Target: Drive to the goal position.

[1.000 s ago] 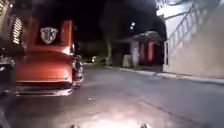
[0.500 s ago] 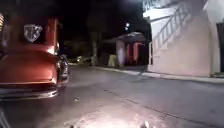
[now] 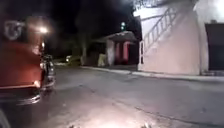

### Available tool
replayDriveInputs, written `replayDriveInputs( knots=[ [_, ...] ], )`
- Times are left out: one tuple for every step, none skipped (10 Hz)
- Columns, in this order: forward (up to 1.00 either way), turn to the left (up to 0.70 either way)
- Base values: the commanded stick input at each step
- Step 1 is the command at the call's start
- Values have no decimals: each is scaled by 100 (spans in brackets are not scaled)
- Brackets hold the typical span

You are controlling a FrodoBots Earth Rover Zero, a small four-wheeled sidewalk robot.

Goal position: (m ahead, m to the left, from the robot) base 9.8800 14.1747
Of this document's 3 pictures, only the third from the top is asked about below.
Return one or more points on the grey asphalt road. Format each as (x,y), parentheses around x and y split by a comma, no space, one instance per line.
(133,96)

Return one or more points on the small building with red columns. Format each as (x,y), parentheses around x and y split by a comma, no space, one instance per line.
(116,50)

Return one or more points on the pale kerbside pavement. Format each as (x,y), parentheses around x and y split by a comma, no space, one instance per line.
(166,75)

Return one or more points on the white building with outside staircase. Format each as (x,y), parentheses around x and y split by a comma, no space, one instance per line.
(173,46)

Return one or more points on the red vehicle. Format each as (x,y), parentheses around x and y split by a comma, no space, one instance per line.
(20,66)

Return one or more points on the tree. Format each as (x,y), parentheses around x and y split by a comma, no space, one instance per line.
(83,36)

